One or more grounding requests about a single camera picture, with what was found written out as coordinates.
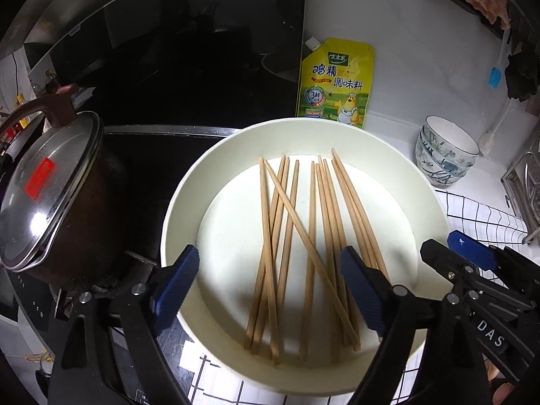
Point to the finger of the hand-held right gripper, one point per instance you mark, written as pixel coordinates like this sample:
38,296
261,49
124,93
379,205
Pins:
438,259
470,249

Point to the black range hood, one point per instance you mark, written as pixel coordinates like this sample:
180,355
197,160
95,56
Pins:
168,50

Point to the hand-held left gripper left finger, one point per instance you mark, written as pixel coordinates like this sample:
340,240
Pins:
177,291

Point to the dark hanging cloth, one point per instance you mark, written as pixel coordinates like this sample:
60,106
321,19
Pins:
523,76

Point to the person's right hand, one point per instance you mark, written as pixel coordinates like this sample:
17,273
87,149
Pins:
506,396

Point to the perforated steel steamer plate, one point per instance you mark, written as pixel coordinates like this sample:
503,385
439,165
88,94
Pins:
533,177

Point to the white bottle brush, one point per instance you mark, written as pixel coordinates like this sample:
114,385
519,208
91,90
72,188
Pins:
487,141

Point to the glass pot lid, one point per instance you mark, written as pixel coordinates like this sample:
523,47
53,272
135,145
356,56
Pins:
42,202

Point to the white black-grid cloth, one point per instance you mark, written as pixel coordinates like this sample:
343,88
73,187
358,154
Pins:
472,215

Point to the yellow seasoning pouch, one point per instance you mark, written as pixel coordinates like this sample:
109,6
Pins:
337,84

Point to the blue floral ceramic bowl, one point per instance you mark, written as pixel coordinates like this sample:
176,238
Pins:
447,135
438,180
443,163

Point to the black gas stove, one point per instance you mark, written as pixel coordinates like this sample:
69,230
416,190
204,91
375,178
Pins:
139,168

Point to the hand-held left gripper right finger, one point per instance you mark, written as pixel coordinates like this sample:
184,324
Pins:
365,291

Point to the pile of wooden chopsticks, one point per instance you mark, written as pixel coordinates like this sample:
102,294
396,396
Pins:
291,219

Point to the round white tray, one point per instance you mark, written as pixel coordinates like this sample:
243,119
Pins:
228,228

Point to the dark sauce bottle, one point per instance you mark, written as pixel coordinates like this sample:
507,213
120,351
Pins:
51,82

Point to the metal dish rack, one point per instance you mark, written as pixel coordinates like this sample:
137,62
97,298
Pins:
512,181

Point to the blue silicone brush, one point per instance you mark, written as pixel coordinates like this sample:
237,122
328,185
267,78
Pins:
494,78

